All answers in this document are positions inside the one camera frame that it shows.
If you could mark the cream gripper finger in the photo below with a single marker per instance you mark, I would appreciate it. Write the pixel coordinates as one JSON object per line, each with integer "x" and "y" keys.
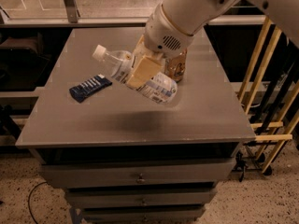
{"x": 140, "y": 49}
{"x": 144, "y": 69}

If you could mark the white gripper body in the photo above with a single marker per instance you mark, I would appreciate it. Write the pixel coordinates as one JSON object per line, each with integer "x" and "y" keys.
{"x": 163, "y": 34}

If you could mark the clear plastic water bottle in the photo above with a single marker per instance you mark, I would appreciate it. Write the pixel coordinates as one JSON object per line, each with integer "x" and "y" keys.
{"x": 161, "y": 89}

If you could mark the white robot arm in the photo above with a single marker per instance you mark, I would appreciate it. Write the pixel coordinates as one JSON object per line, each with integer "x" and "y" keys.
{"x": 189, "y": 16}

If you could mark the orange soda can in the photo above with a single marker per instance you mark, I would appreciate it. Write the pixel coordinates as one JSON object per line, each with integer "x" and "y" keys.
{"x": 175, "y": 68}

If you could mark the dark blue snack wrapper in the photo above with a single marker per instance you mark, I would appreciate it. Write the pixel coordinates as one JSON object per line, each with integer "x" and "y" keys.
{"x": 89, "y": 87}

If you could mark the grey drawer cabinet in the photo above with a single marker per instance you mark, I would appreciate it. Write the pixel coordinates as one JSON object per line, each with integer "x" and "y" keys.
{"x": 116, "y": 125}

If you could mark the top grey drawer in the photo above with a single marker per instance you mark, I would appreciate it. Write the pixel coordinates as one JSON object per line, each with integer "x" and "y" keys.
{"x": 136, "y": 173}

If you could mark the grey drawer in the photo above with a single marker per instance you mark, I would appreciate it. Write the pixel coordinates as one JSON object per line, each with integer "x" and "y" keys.
{"x": 144, "y": 214}
{"x": 136, "y": 173}
{"x": 140, "y": 198}

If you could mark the middle grey drawer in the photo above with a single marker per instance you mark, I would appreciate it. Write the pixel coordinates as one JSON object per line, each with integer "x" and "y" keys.
{"x": 140, "y": 198}

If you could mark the bottom grey drawer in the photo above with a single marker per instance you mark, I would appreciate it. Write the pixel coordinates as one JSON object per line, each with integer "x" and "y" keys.
{"x": 144, "y": 214}

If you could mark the metal railing frame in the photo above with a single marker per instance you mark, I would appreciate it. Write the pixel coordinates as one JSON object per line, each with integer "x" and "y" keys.
{"x": 75, "y": 13}

